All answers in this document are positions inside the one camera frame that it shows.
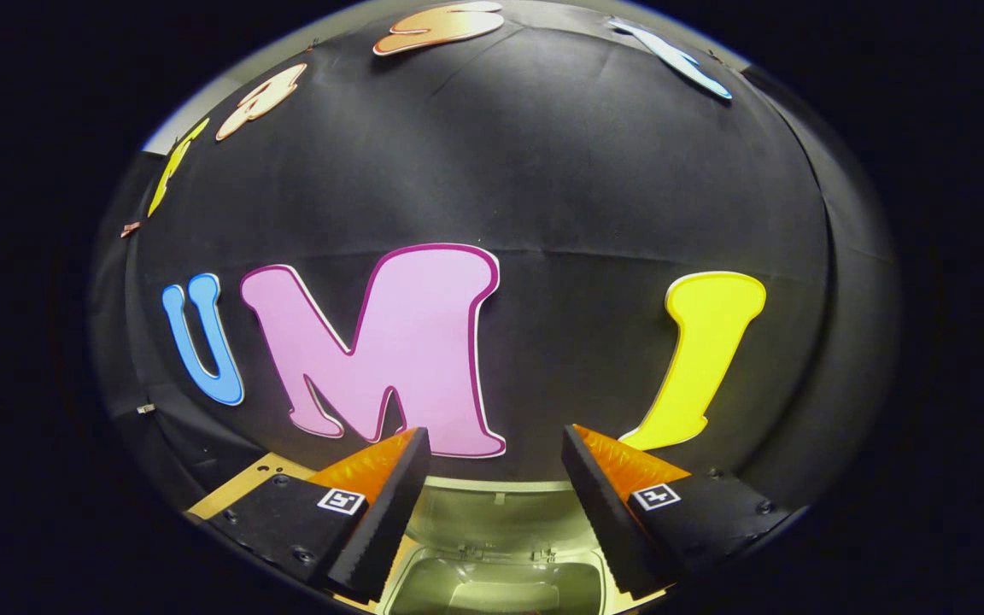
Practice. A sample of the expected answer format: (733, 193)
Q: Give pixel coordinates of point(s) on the copper clip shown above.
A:
(130, 228)

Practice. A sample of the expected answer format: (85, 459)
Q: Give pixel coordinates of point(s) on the wooden desktop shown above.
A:
(244, 483)

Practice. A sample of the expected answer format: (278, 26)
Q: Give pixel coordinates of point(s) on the green desktop garbage bin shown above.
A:
(500, 581)

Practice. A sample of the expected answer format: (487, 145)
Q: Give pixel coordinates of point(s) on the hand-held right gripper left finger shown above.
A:
(385, 512)

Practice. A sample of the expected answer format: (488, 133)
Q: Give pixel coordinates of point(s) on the black backdrop cloth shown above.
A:
(577, 171)

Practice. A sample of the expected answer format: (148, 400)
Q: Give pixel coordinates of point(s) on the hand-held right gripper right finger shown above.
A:
(603, 521)

